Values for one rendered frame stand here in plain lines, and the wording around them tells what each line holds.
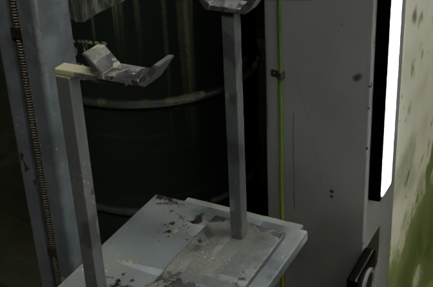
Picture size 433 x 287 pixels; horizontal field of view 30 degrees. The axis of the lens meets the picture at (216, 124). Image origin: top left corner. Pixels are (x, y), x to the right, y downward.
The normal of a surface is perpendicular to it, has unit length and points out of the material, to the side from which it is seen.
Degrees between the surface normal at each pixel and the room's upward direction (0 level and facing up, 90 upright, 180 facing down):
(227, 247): 0
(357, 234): 90
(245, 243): 0
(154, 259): 0
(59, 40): 90
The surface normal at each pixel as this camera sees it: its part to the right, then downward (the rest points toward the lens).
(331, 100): -0.46, 0.42
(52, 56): 0.89, 0.17
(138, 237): -0.04, -0.89
